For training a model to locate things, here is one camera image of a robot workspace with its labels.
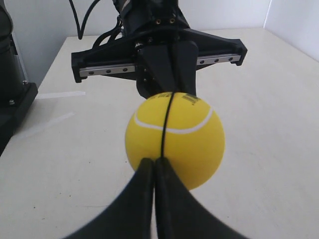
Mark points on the yellow tennis ball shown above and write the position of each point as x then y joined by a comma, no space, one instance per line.
181,127

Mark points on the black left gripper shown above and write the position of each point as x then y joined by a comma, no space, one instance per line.
160,56

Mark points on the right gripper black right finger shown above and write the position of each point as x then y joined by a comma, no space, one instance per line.
179,215

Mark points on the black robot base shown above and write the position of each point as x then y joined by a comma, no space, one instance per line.
16,94

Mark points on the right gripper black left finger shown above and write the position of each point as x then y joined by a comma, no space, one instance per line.
129,215

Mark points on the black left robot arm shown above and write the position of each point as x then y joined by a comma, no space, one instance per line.
136,13

